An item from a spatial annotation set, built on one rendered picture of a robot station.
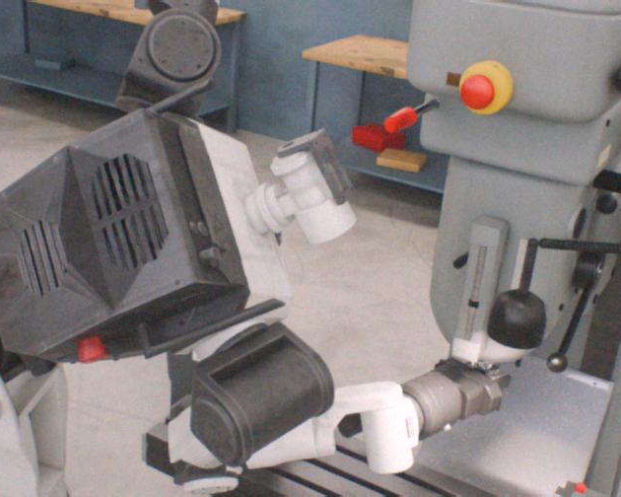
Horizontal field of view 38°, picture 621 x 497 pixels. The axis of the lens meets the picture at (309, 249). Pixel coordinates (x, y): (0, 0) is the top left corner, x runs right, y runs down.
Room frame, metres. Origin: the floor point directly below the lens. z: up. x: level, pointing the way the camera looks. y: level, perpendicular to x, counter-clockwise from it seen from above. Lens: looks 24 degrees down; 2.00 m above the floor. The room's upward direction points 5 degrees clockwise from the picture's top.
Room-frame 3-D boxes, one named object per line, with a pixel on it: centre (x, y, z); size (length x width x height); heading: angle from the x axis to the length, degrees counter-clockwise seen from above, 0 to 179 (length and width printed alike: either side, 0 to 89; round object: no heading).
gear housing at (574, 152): (1.27, -0.32, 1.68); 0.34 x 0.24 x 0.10; 152
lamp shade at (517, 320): (1.01, -0.27, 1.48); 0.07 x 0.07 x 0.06
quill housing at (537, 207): (1.24, -0.30, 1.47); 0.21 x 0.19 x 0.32; 62
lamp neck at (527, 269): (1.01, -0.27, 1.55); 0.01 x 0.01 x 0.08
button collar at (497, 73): (1.03, -0.19, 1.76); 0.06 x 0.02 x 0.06; 62
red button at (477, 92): (1.01, -0.18, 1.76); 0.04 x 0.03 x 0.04; 62
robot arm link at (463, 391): (1.17, -0.23, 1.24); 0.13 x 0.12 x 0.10; 44
